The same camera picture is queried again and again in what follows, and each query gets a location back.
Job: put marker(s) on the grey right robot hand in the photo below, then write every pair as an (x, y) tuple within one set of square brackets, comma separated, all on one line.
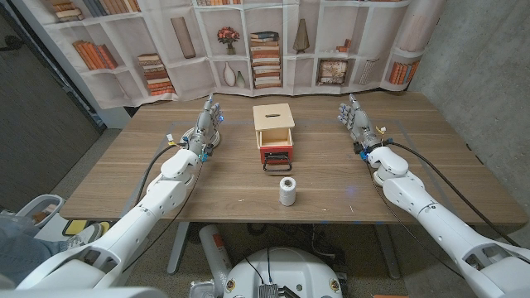
[(360, 124)]

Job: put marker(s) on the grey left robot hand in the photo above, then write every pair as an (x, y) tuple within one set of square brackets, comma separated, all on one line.
[(205, 124)]

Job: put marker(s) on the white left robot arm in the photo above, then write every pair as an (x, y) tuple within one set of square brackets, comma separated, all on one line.
[(165, 194)]

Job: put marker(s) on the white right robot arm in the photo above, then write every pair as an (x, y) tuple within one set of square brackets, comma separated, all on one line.
[(414, 194)]

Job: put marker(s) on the light wooden drawer box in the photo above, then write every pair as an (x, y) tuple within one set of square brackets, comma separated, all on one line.
[(273, 116)]

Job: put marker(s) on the printed bookshelf backdrop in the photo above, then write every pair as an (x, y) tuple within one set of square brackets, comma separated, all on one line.
[(186, 78)]

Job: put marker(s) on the white cylinder with orange label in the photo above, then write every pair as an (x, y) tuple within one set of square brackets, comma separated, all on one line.
[(213, 248)]

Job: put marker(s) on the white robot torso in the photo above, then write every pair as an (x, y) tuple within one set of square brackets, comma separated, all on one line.
[(290, 269)]

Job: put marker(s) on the grey and white sneaker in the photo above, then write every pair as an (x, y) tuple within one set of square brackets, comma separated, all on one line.
[(85, 236)]

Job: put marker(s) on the crumpled foil tray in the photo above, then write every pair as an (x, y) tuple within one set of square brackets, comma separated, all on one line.
[(203, 289)]

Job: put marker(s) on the yellow and black floor pad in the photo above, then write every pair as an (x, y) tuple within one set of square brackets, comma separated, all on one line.
[(74, 227)]

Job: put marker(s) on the white plastic bin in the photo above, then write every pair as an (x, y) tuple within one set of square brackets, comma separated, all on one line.
[(25, 211)]

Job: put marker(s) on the person's leg in jeans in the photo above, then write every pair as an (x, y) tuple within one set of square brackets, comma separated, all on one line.
[(20, 252)]

